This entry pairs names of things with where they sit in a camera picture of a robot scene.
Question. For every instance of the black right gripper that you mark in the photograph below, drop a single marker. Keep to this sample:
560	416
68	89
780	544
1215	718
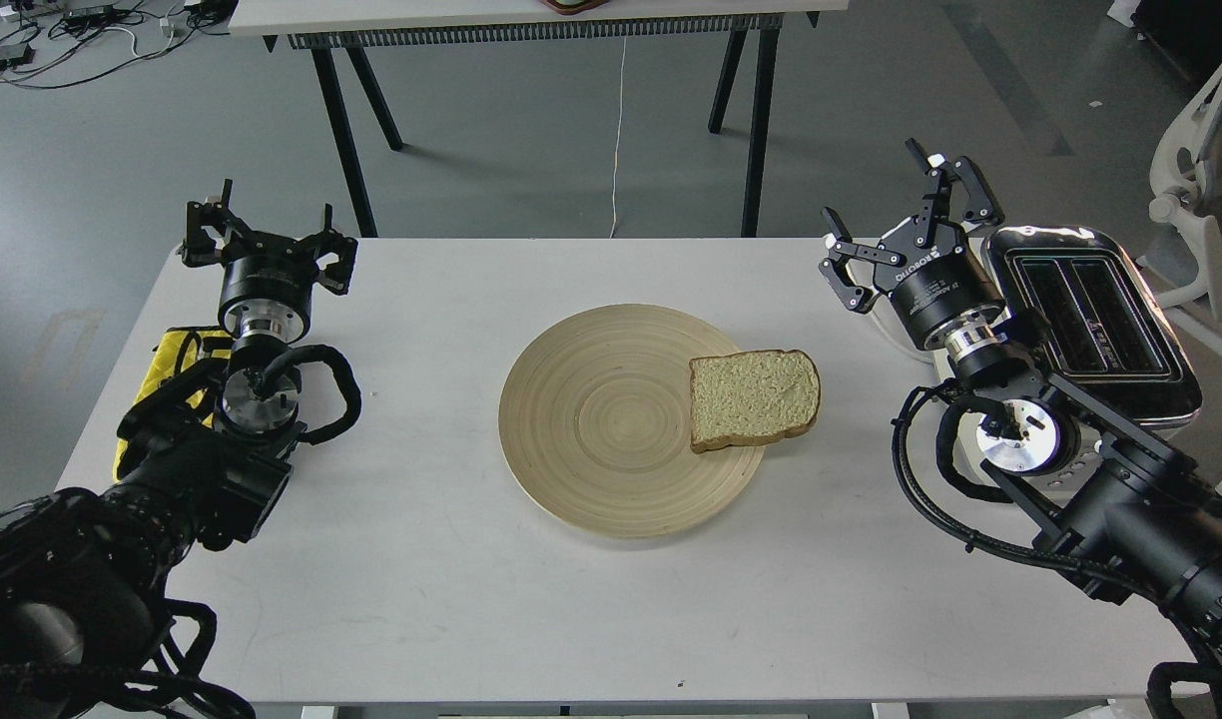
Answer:
926	267

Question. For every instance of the white office chair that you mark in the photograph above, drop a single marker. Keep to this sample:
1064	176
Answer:
1182	176

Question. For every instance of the brown object on background table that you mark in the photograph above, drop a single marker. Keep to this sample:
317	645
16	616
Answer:
572	7

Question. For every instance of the slice of bread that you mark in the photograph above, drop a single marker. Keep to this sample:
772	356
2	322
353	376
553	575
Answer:
752	399

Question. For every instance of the round wooden plate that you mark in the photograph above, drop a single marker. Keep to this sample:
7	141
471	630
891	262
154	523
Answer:
594	421

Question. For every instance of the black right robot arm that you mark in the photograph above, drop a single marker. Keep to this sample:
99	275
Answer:
1144	524

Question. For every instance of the background white table black legs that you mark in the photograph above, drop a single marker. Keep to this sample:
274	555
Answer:
321	27

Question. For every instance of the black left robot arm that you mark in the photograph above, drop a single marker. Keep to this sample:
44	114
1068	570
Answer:
85	616

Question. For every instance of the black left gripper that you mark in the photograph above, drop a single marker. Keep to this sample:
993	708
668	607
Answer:
260	266

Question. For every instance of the white chrome toaster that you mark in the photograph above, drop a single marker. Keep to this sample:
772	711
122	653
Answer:
1073	305

